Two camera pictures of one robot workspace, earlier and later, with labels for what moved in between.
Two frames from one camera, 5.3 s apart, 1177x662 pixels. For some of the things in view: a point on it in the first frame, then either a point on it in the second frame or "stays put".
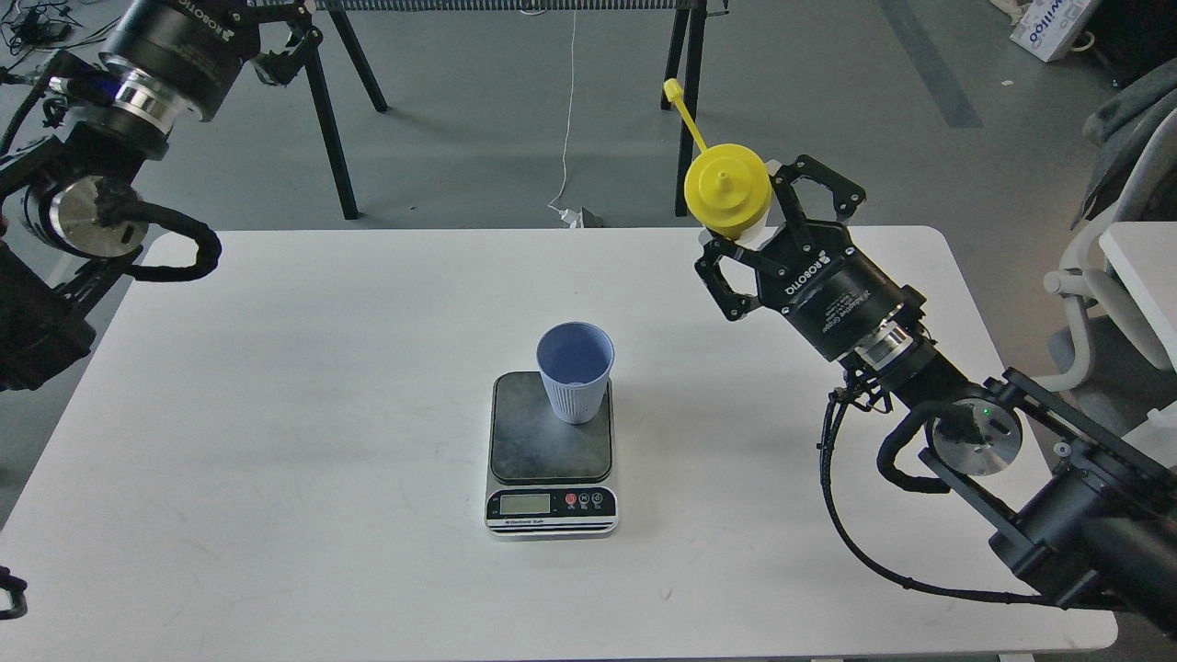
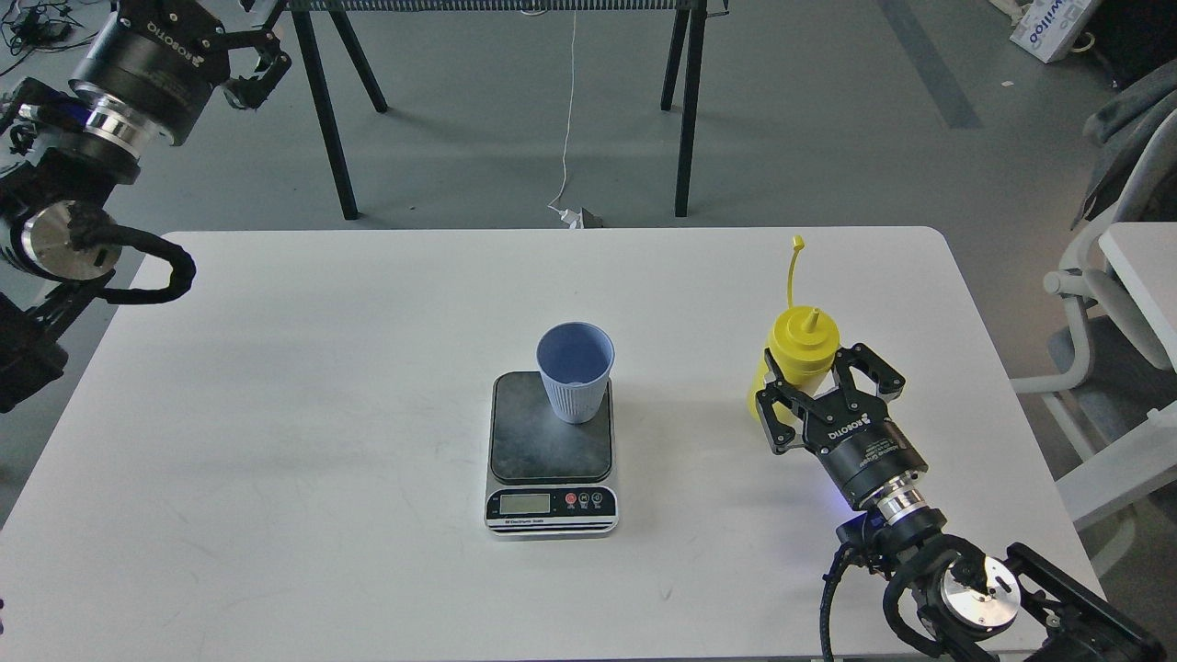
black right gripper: x=833 y=297 → x=860 y=446
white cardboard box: x=1048 y=28 stays put
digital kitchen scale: x=548 y=479 stays put
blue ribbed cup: x=576 y=359 stays put
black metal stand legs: x=694 y=14 stays put
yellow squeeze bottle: x=727 y=188 → x=802 y=345
